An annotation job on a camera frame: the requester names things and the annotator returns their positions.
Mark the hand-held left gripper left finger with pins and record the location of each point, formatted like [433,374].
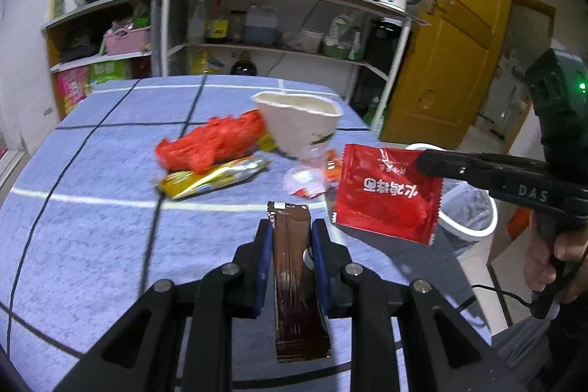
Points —
[265,268]

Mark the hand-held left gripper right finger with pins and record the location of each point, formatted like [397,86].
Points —
[319,268]

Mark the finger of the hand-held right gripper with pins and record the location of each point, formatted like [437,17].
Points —
[473,167]

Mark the brown sachet packet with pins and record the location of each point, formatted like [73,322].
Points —
[291,263]

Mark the white trash bin with liner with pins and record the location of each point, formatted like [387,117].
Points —
[468,231]

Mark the clear plastic wrapper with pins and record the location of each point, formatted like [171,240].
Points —
[303,183]

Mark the red sauce packet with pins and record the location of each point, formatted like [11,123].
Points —
[386,194]

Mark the yellow snack wrapper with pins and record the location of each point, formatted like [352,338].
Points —
[206,180]

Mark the red plastic bag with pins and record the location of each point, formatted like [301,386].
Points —
[206,144]

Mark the white paper cup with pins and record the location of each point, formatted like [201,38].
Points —
[298,121]

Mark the person's right hand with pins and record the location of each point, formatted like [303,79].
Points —
[535,263]

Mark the green soda bottle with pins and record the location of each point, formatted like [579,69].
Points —
[377,118]

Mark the yellow wooden door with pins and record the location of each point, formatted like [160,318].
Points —
[450,29]

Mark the black appliance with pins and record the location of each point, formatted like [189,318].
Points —
[383,56]

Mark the green and white bags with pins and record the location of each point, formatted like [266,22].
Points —
[342,38]

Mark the blue checked tablecloth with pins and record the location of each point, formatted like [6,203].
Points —
[92,199]

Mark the person's grey trousers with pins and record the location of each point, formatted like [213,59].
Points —
[528,355]

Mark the round dark bottle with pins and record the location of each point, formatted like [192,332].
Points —
[243,65]

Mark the small white bucket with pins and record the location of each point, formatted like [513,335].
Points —
[311,42]

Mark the yellow oil bottle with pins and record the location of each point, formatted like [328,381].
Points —
[204,63]

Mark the dark liquid plastic jug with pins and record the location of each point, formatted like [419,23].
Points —
[261,29]

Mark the dark glass jar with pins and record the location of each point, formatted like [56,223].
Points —
[238,27]

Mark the soy sauce bottle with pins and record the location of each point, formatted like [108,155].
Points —
[217,24]

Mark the green cardboard box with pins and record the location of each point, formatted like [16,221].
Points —
[110,71]

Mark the clear plastic bottle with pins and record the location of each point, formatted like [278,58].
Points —
[196,24]

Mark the pink cardboard box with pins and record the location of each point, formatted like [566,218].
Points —
[72,91]

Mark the pink plastic basket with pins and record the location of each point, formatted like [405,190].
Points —
[128,40]

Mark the low wooden shelf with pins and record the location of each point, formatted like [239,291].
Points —
[59,52]

